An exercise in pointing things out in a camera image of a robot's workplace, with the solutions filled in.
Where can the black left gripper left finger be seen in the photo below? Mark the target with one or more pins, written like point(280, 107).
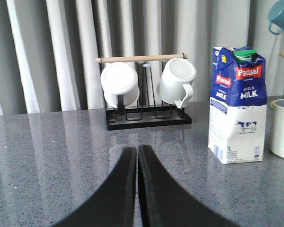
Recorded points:
point(112, 205)

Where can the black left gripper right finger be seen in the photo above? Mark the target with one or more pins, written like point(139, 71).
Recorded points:
point(164, 203)

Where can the blue white milk carton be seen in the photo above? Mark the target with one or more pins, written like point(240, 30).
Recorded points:
point(238, 103)

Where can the cream HOME mug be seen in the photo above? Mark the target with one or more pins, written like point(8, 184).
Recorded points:
point(277, 128)

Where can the ribbed white mug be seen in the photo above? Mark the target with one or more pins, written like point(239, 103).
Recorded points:
point(175, 85)

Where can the grey white curtain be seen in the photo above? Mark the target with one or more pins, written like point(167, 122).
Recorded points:
point(48, 47)

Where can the blue enamel mug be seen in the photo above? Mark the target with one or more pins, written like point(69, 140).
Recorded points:
point(276, 17)

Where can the black wire mug rack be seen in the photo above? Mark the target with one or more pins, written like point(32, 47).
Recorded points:
point(145, 112)

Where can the smooth white mug black handle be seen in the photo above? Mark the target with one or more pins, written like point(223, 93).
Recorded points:
point(120, 85)

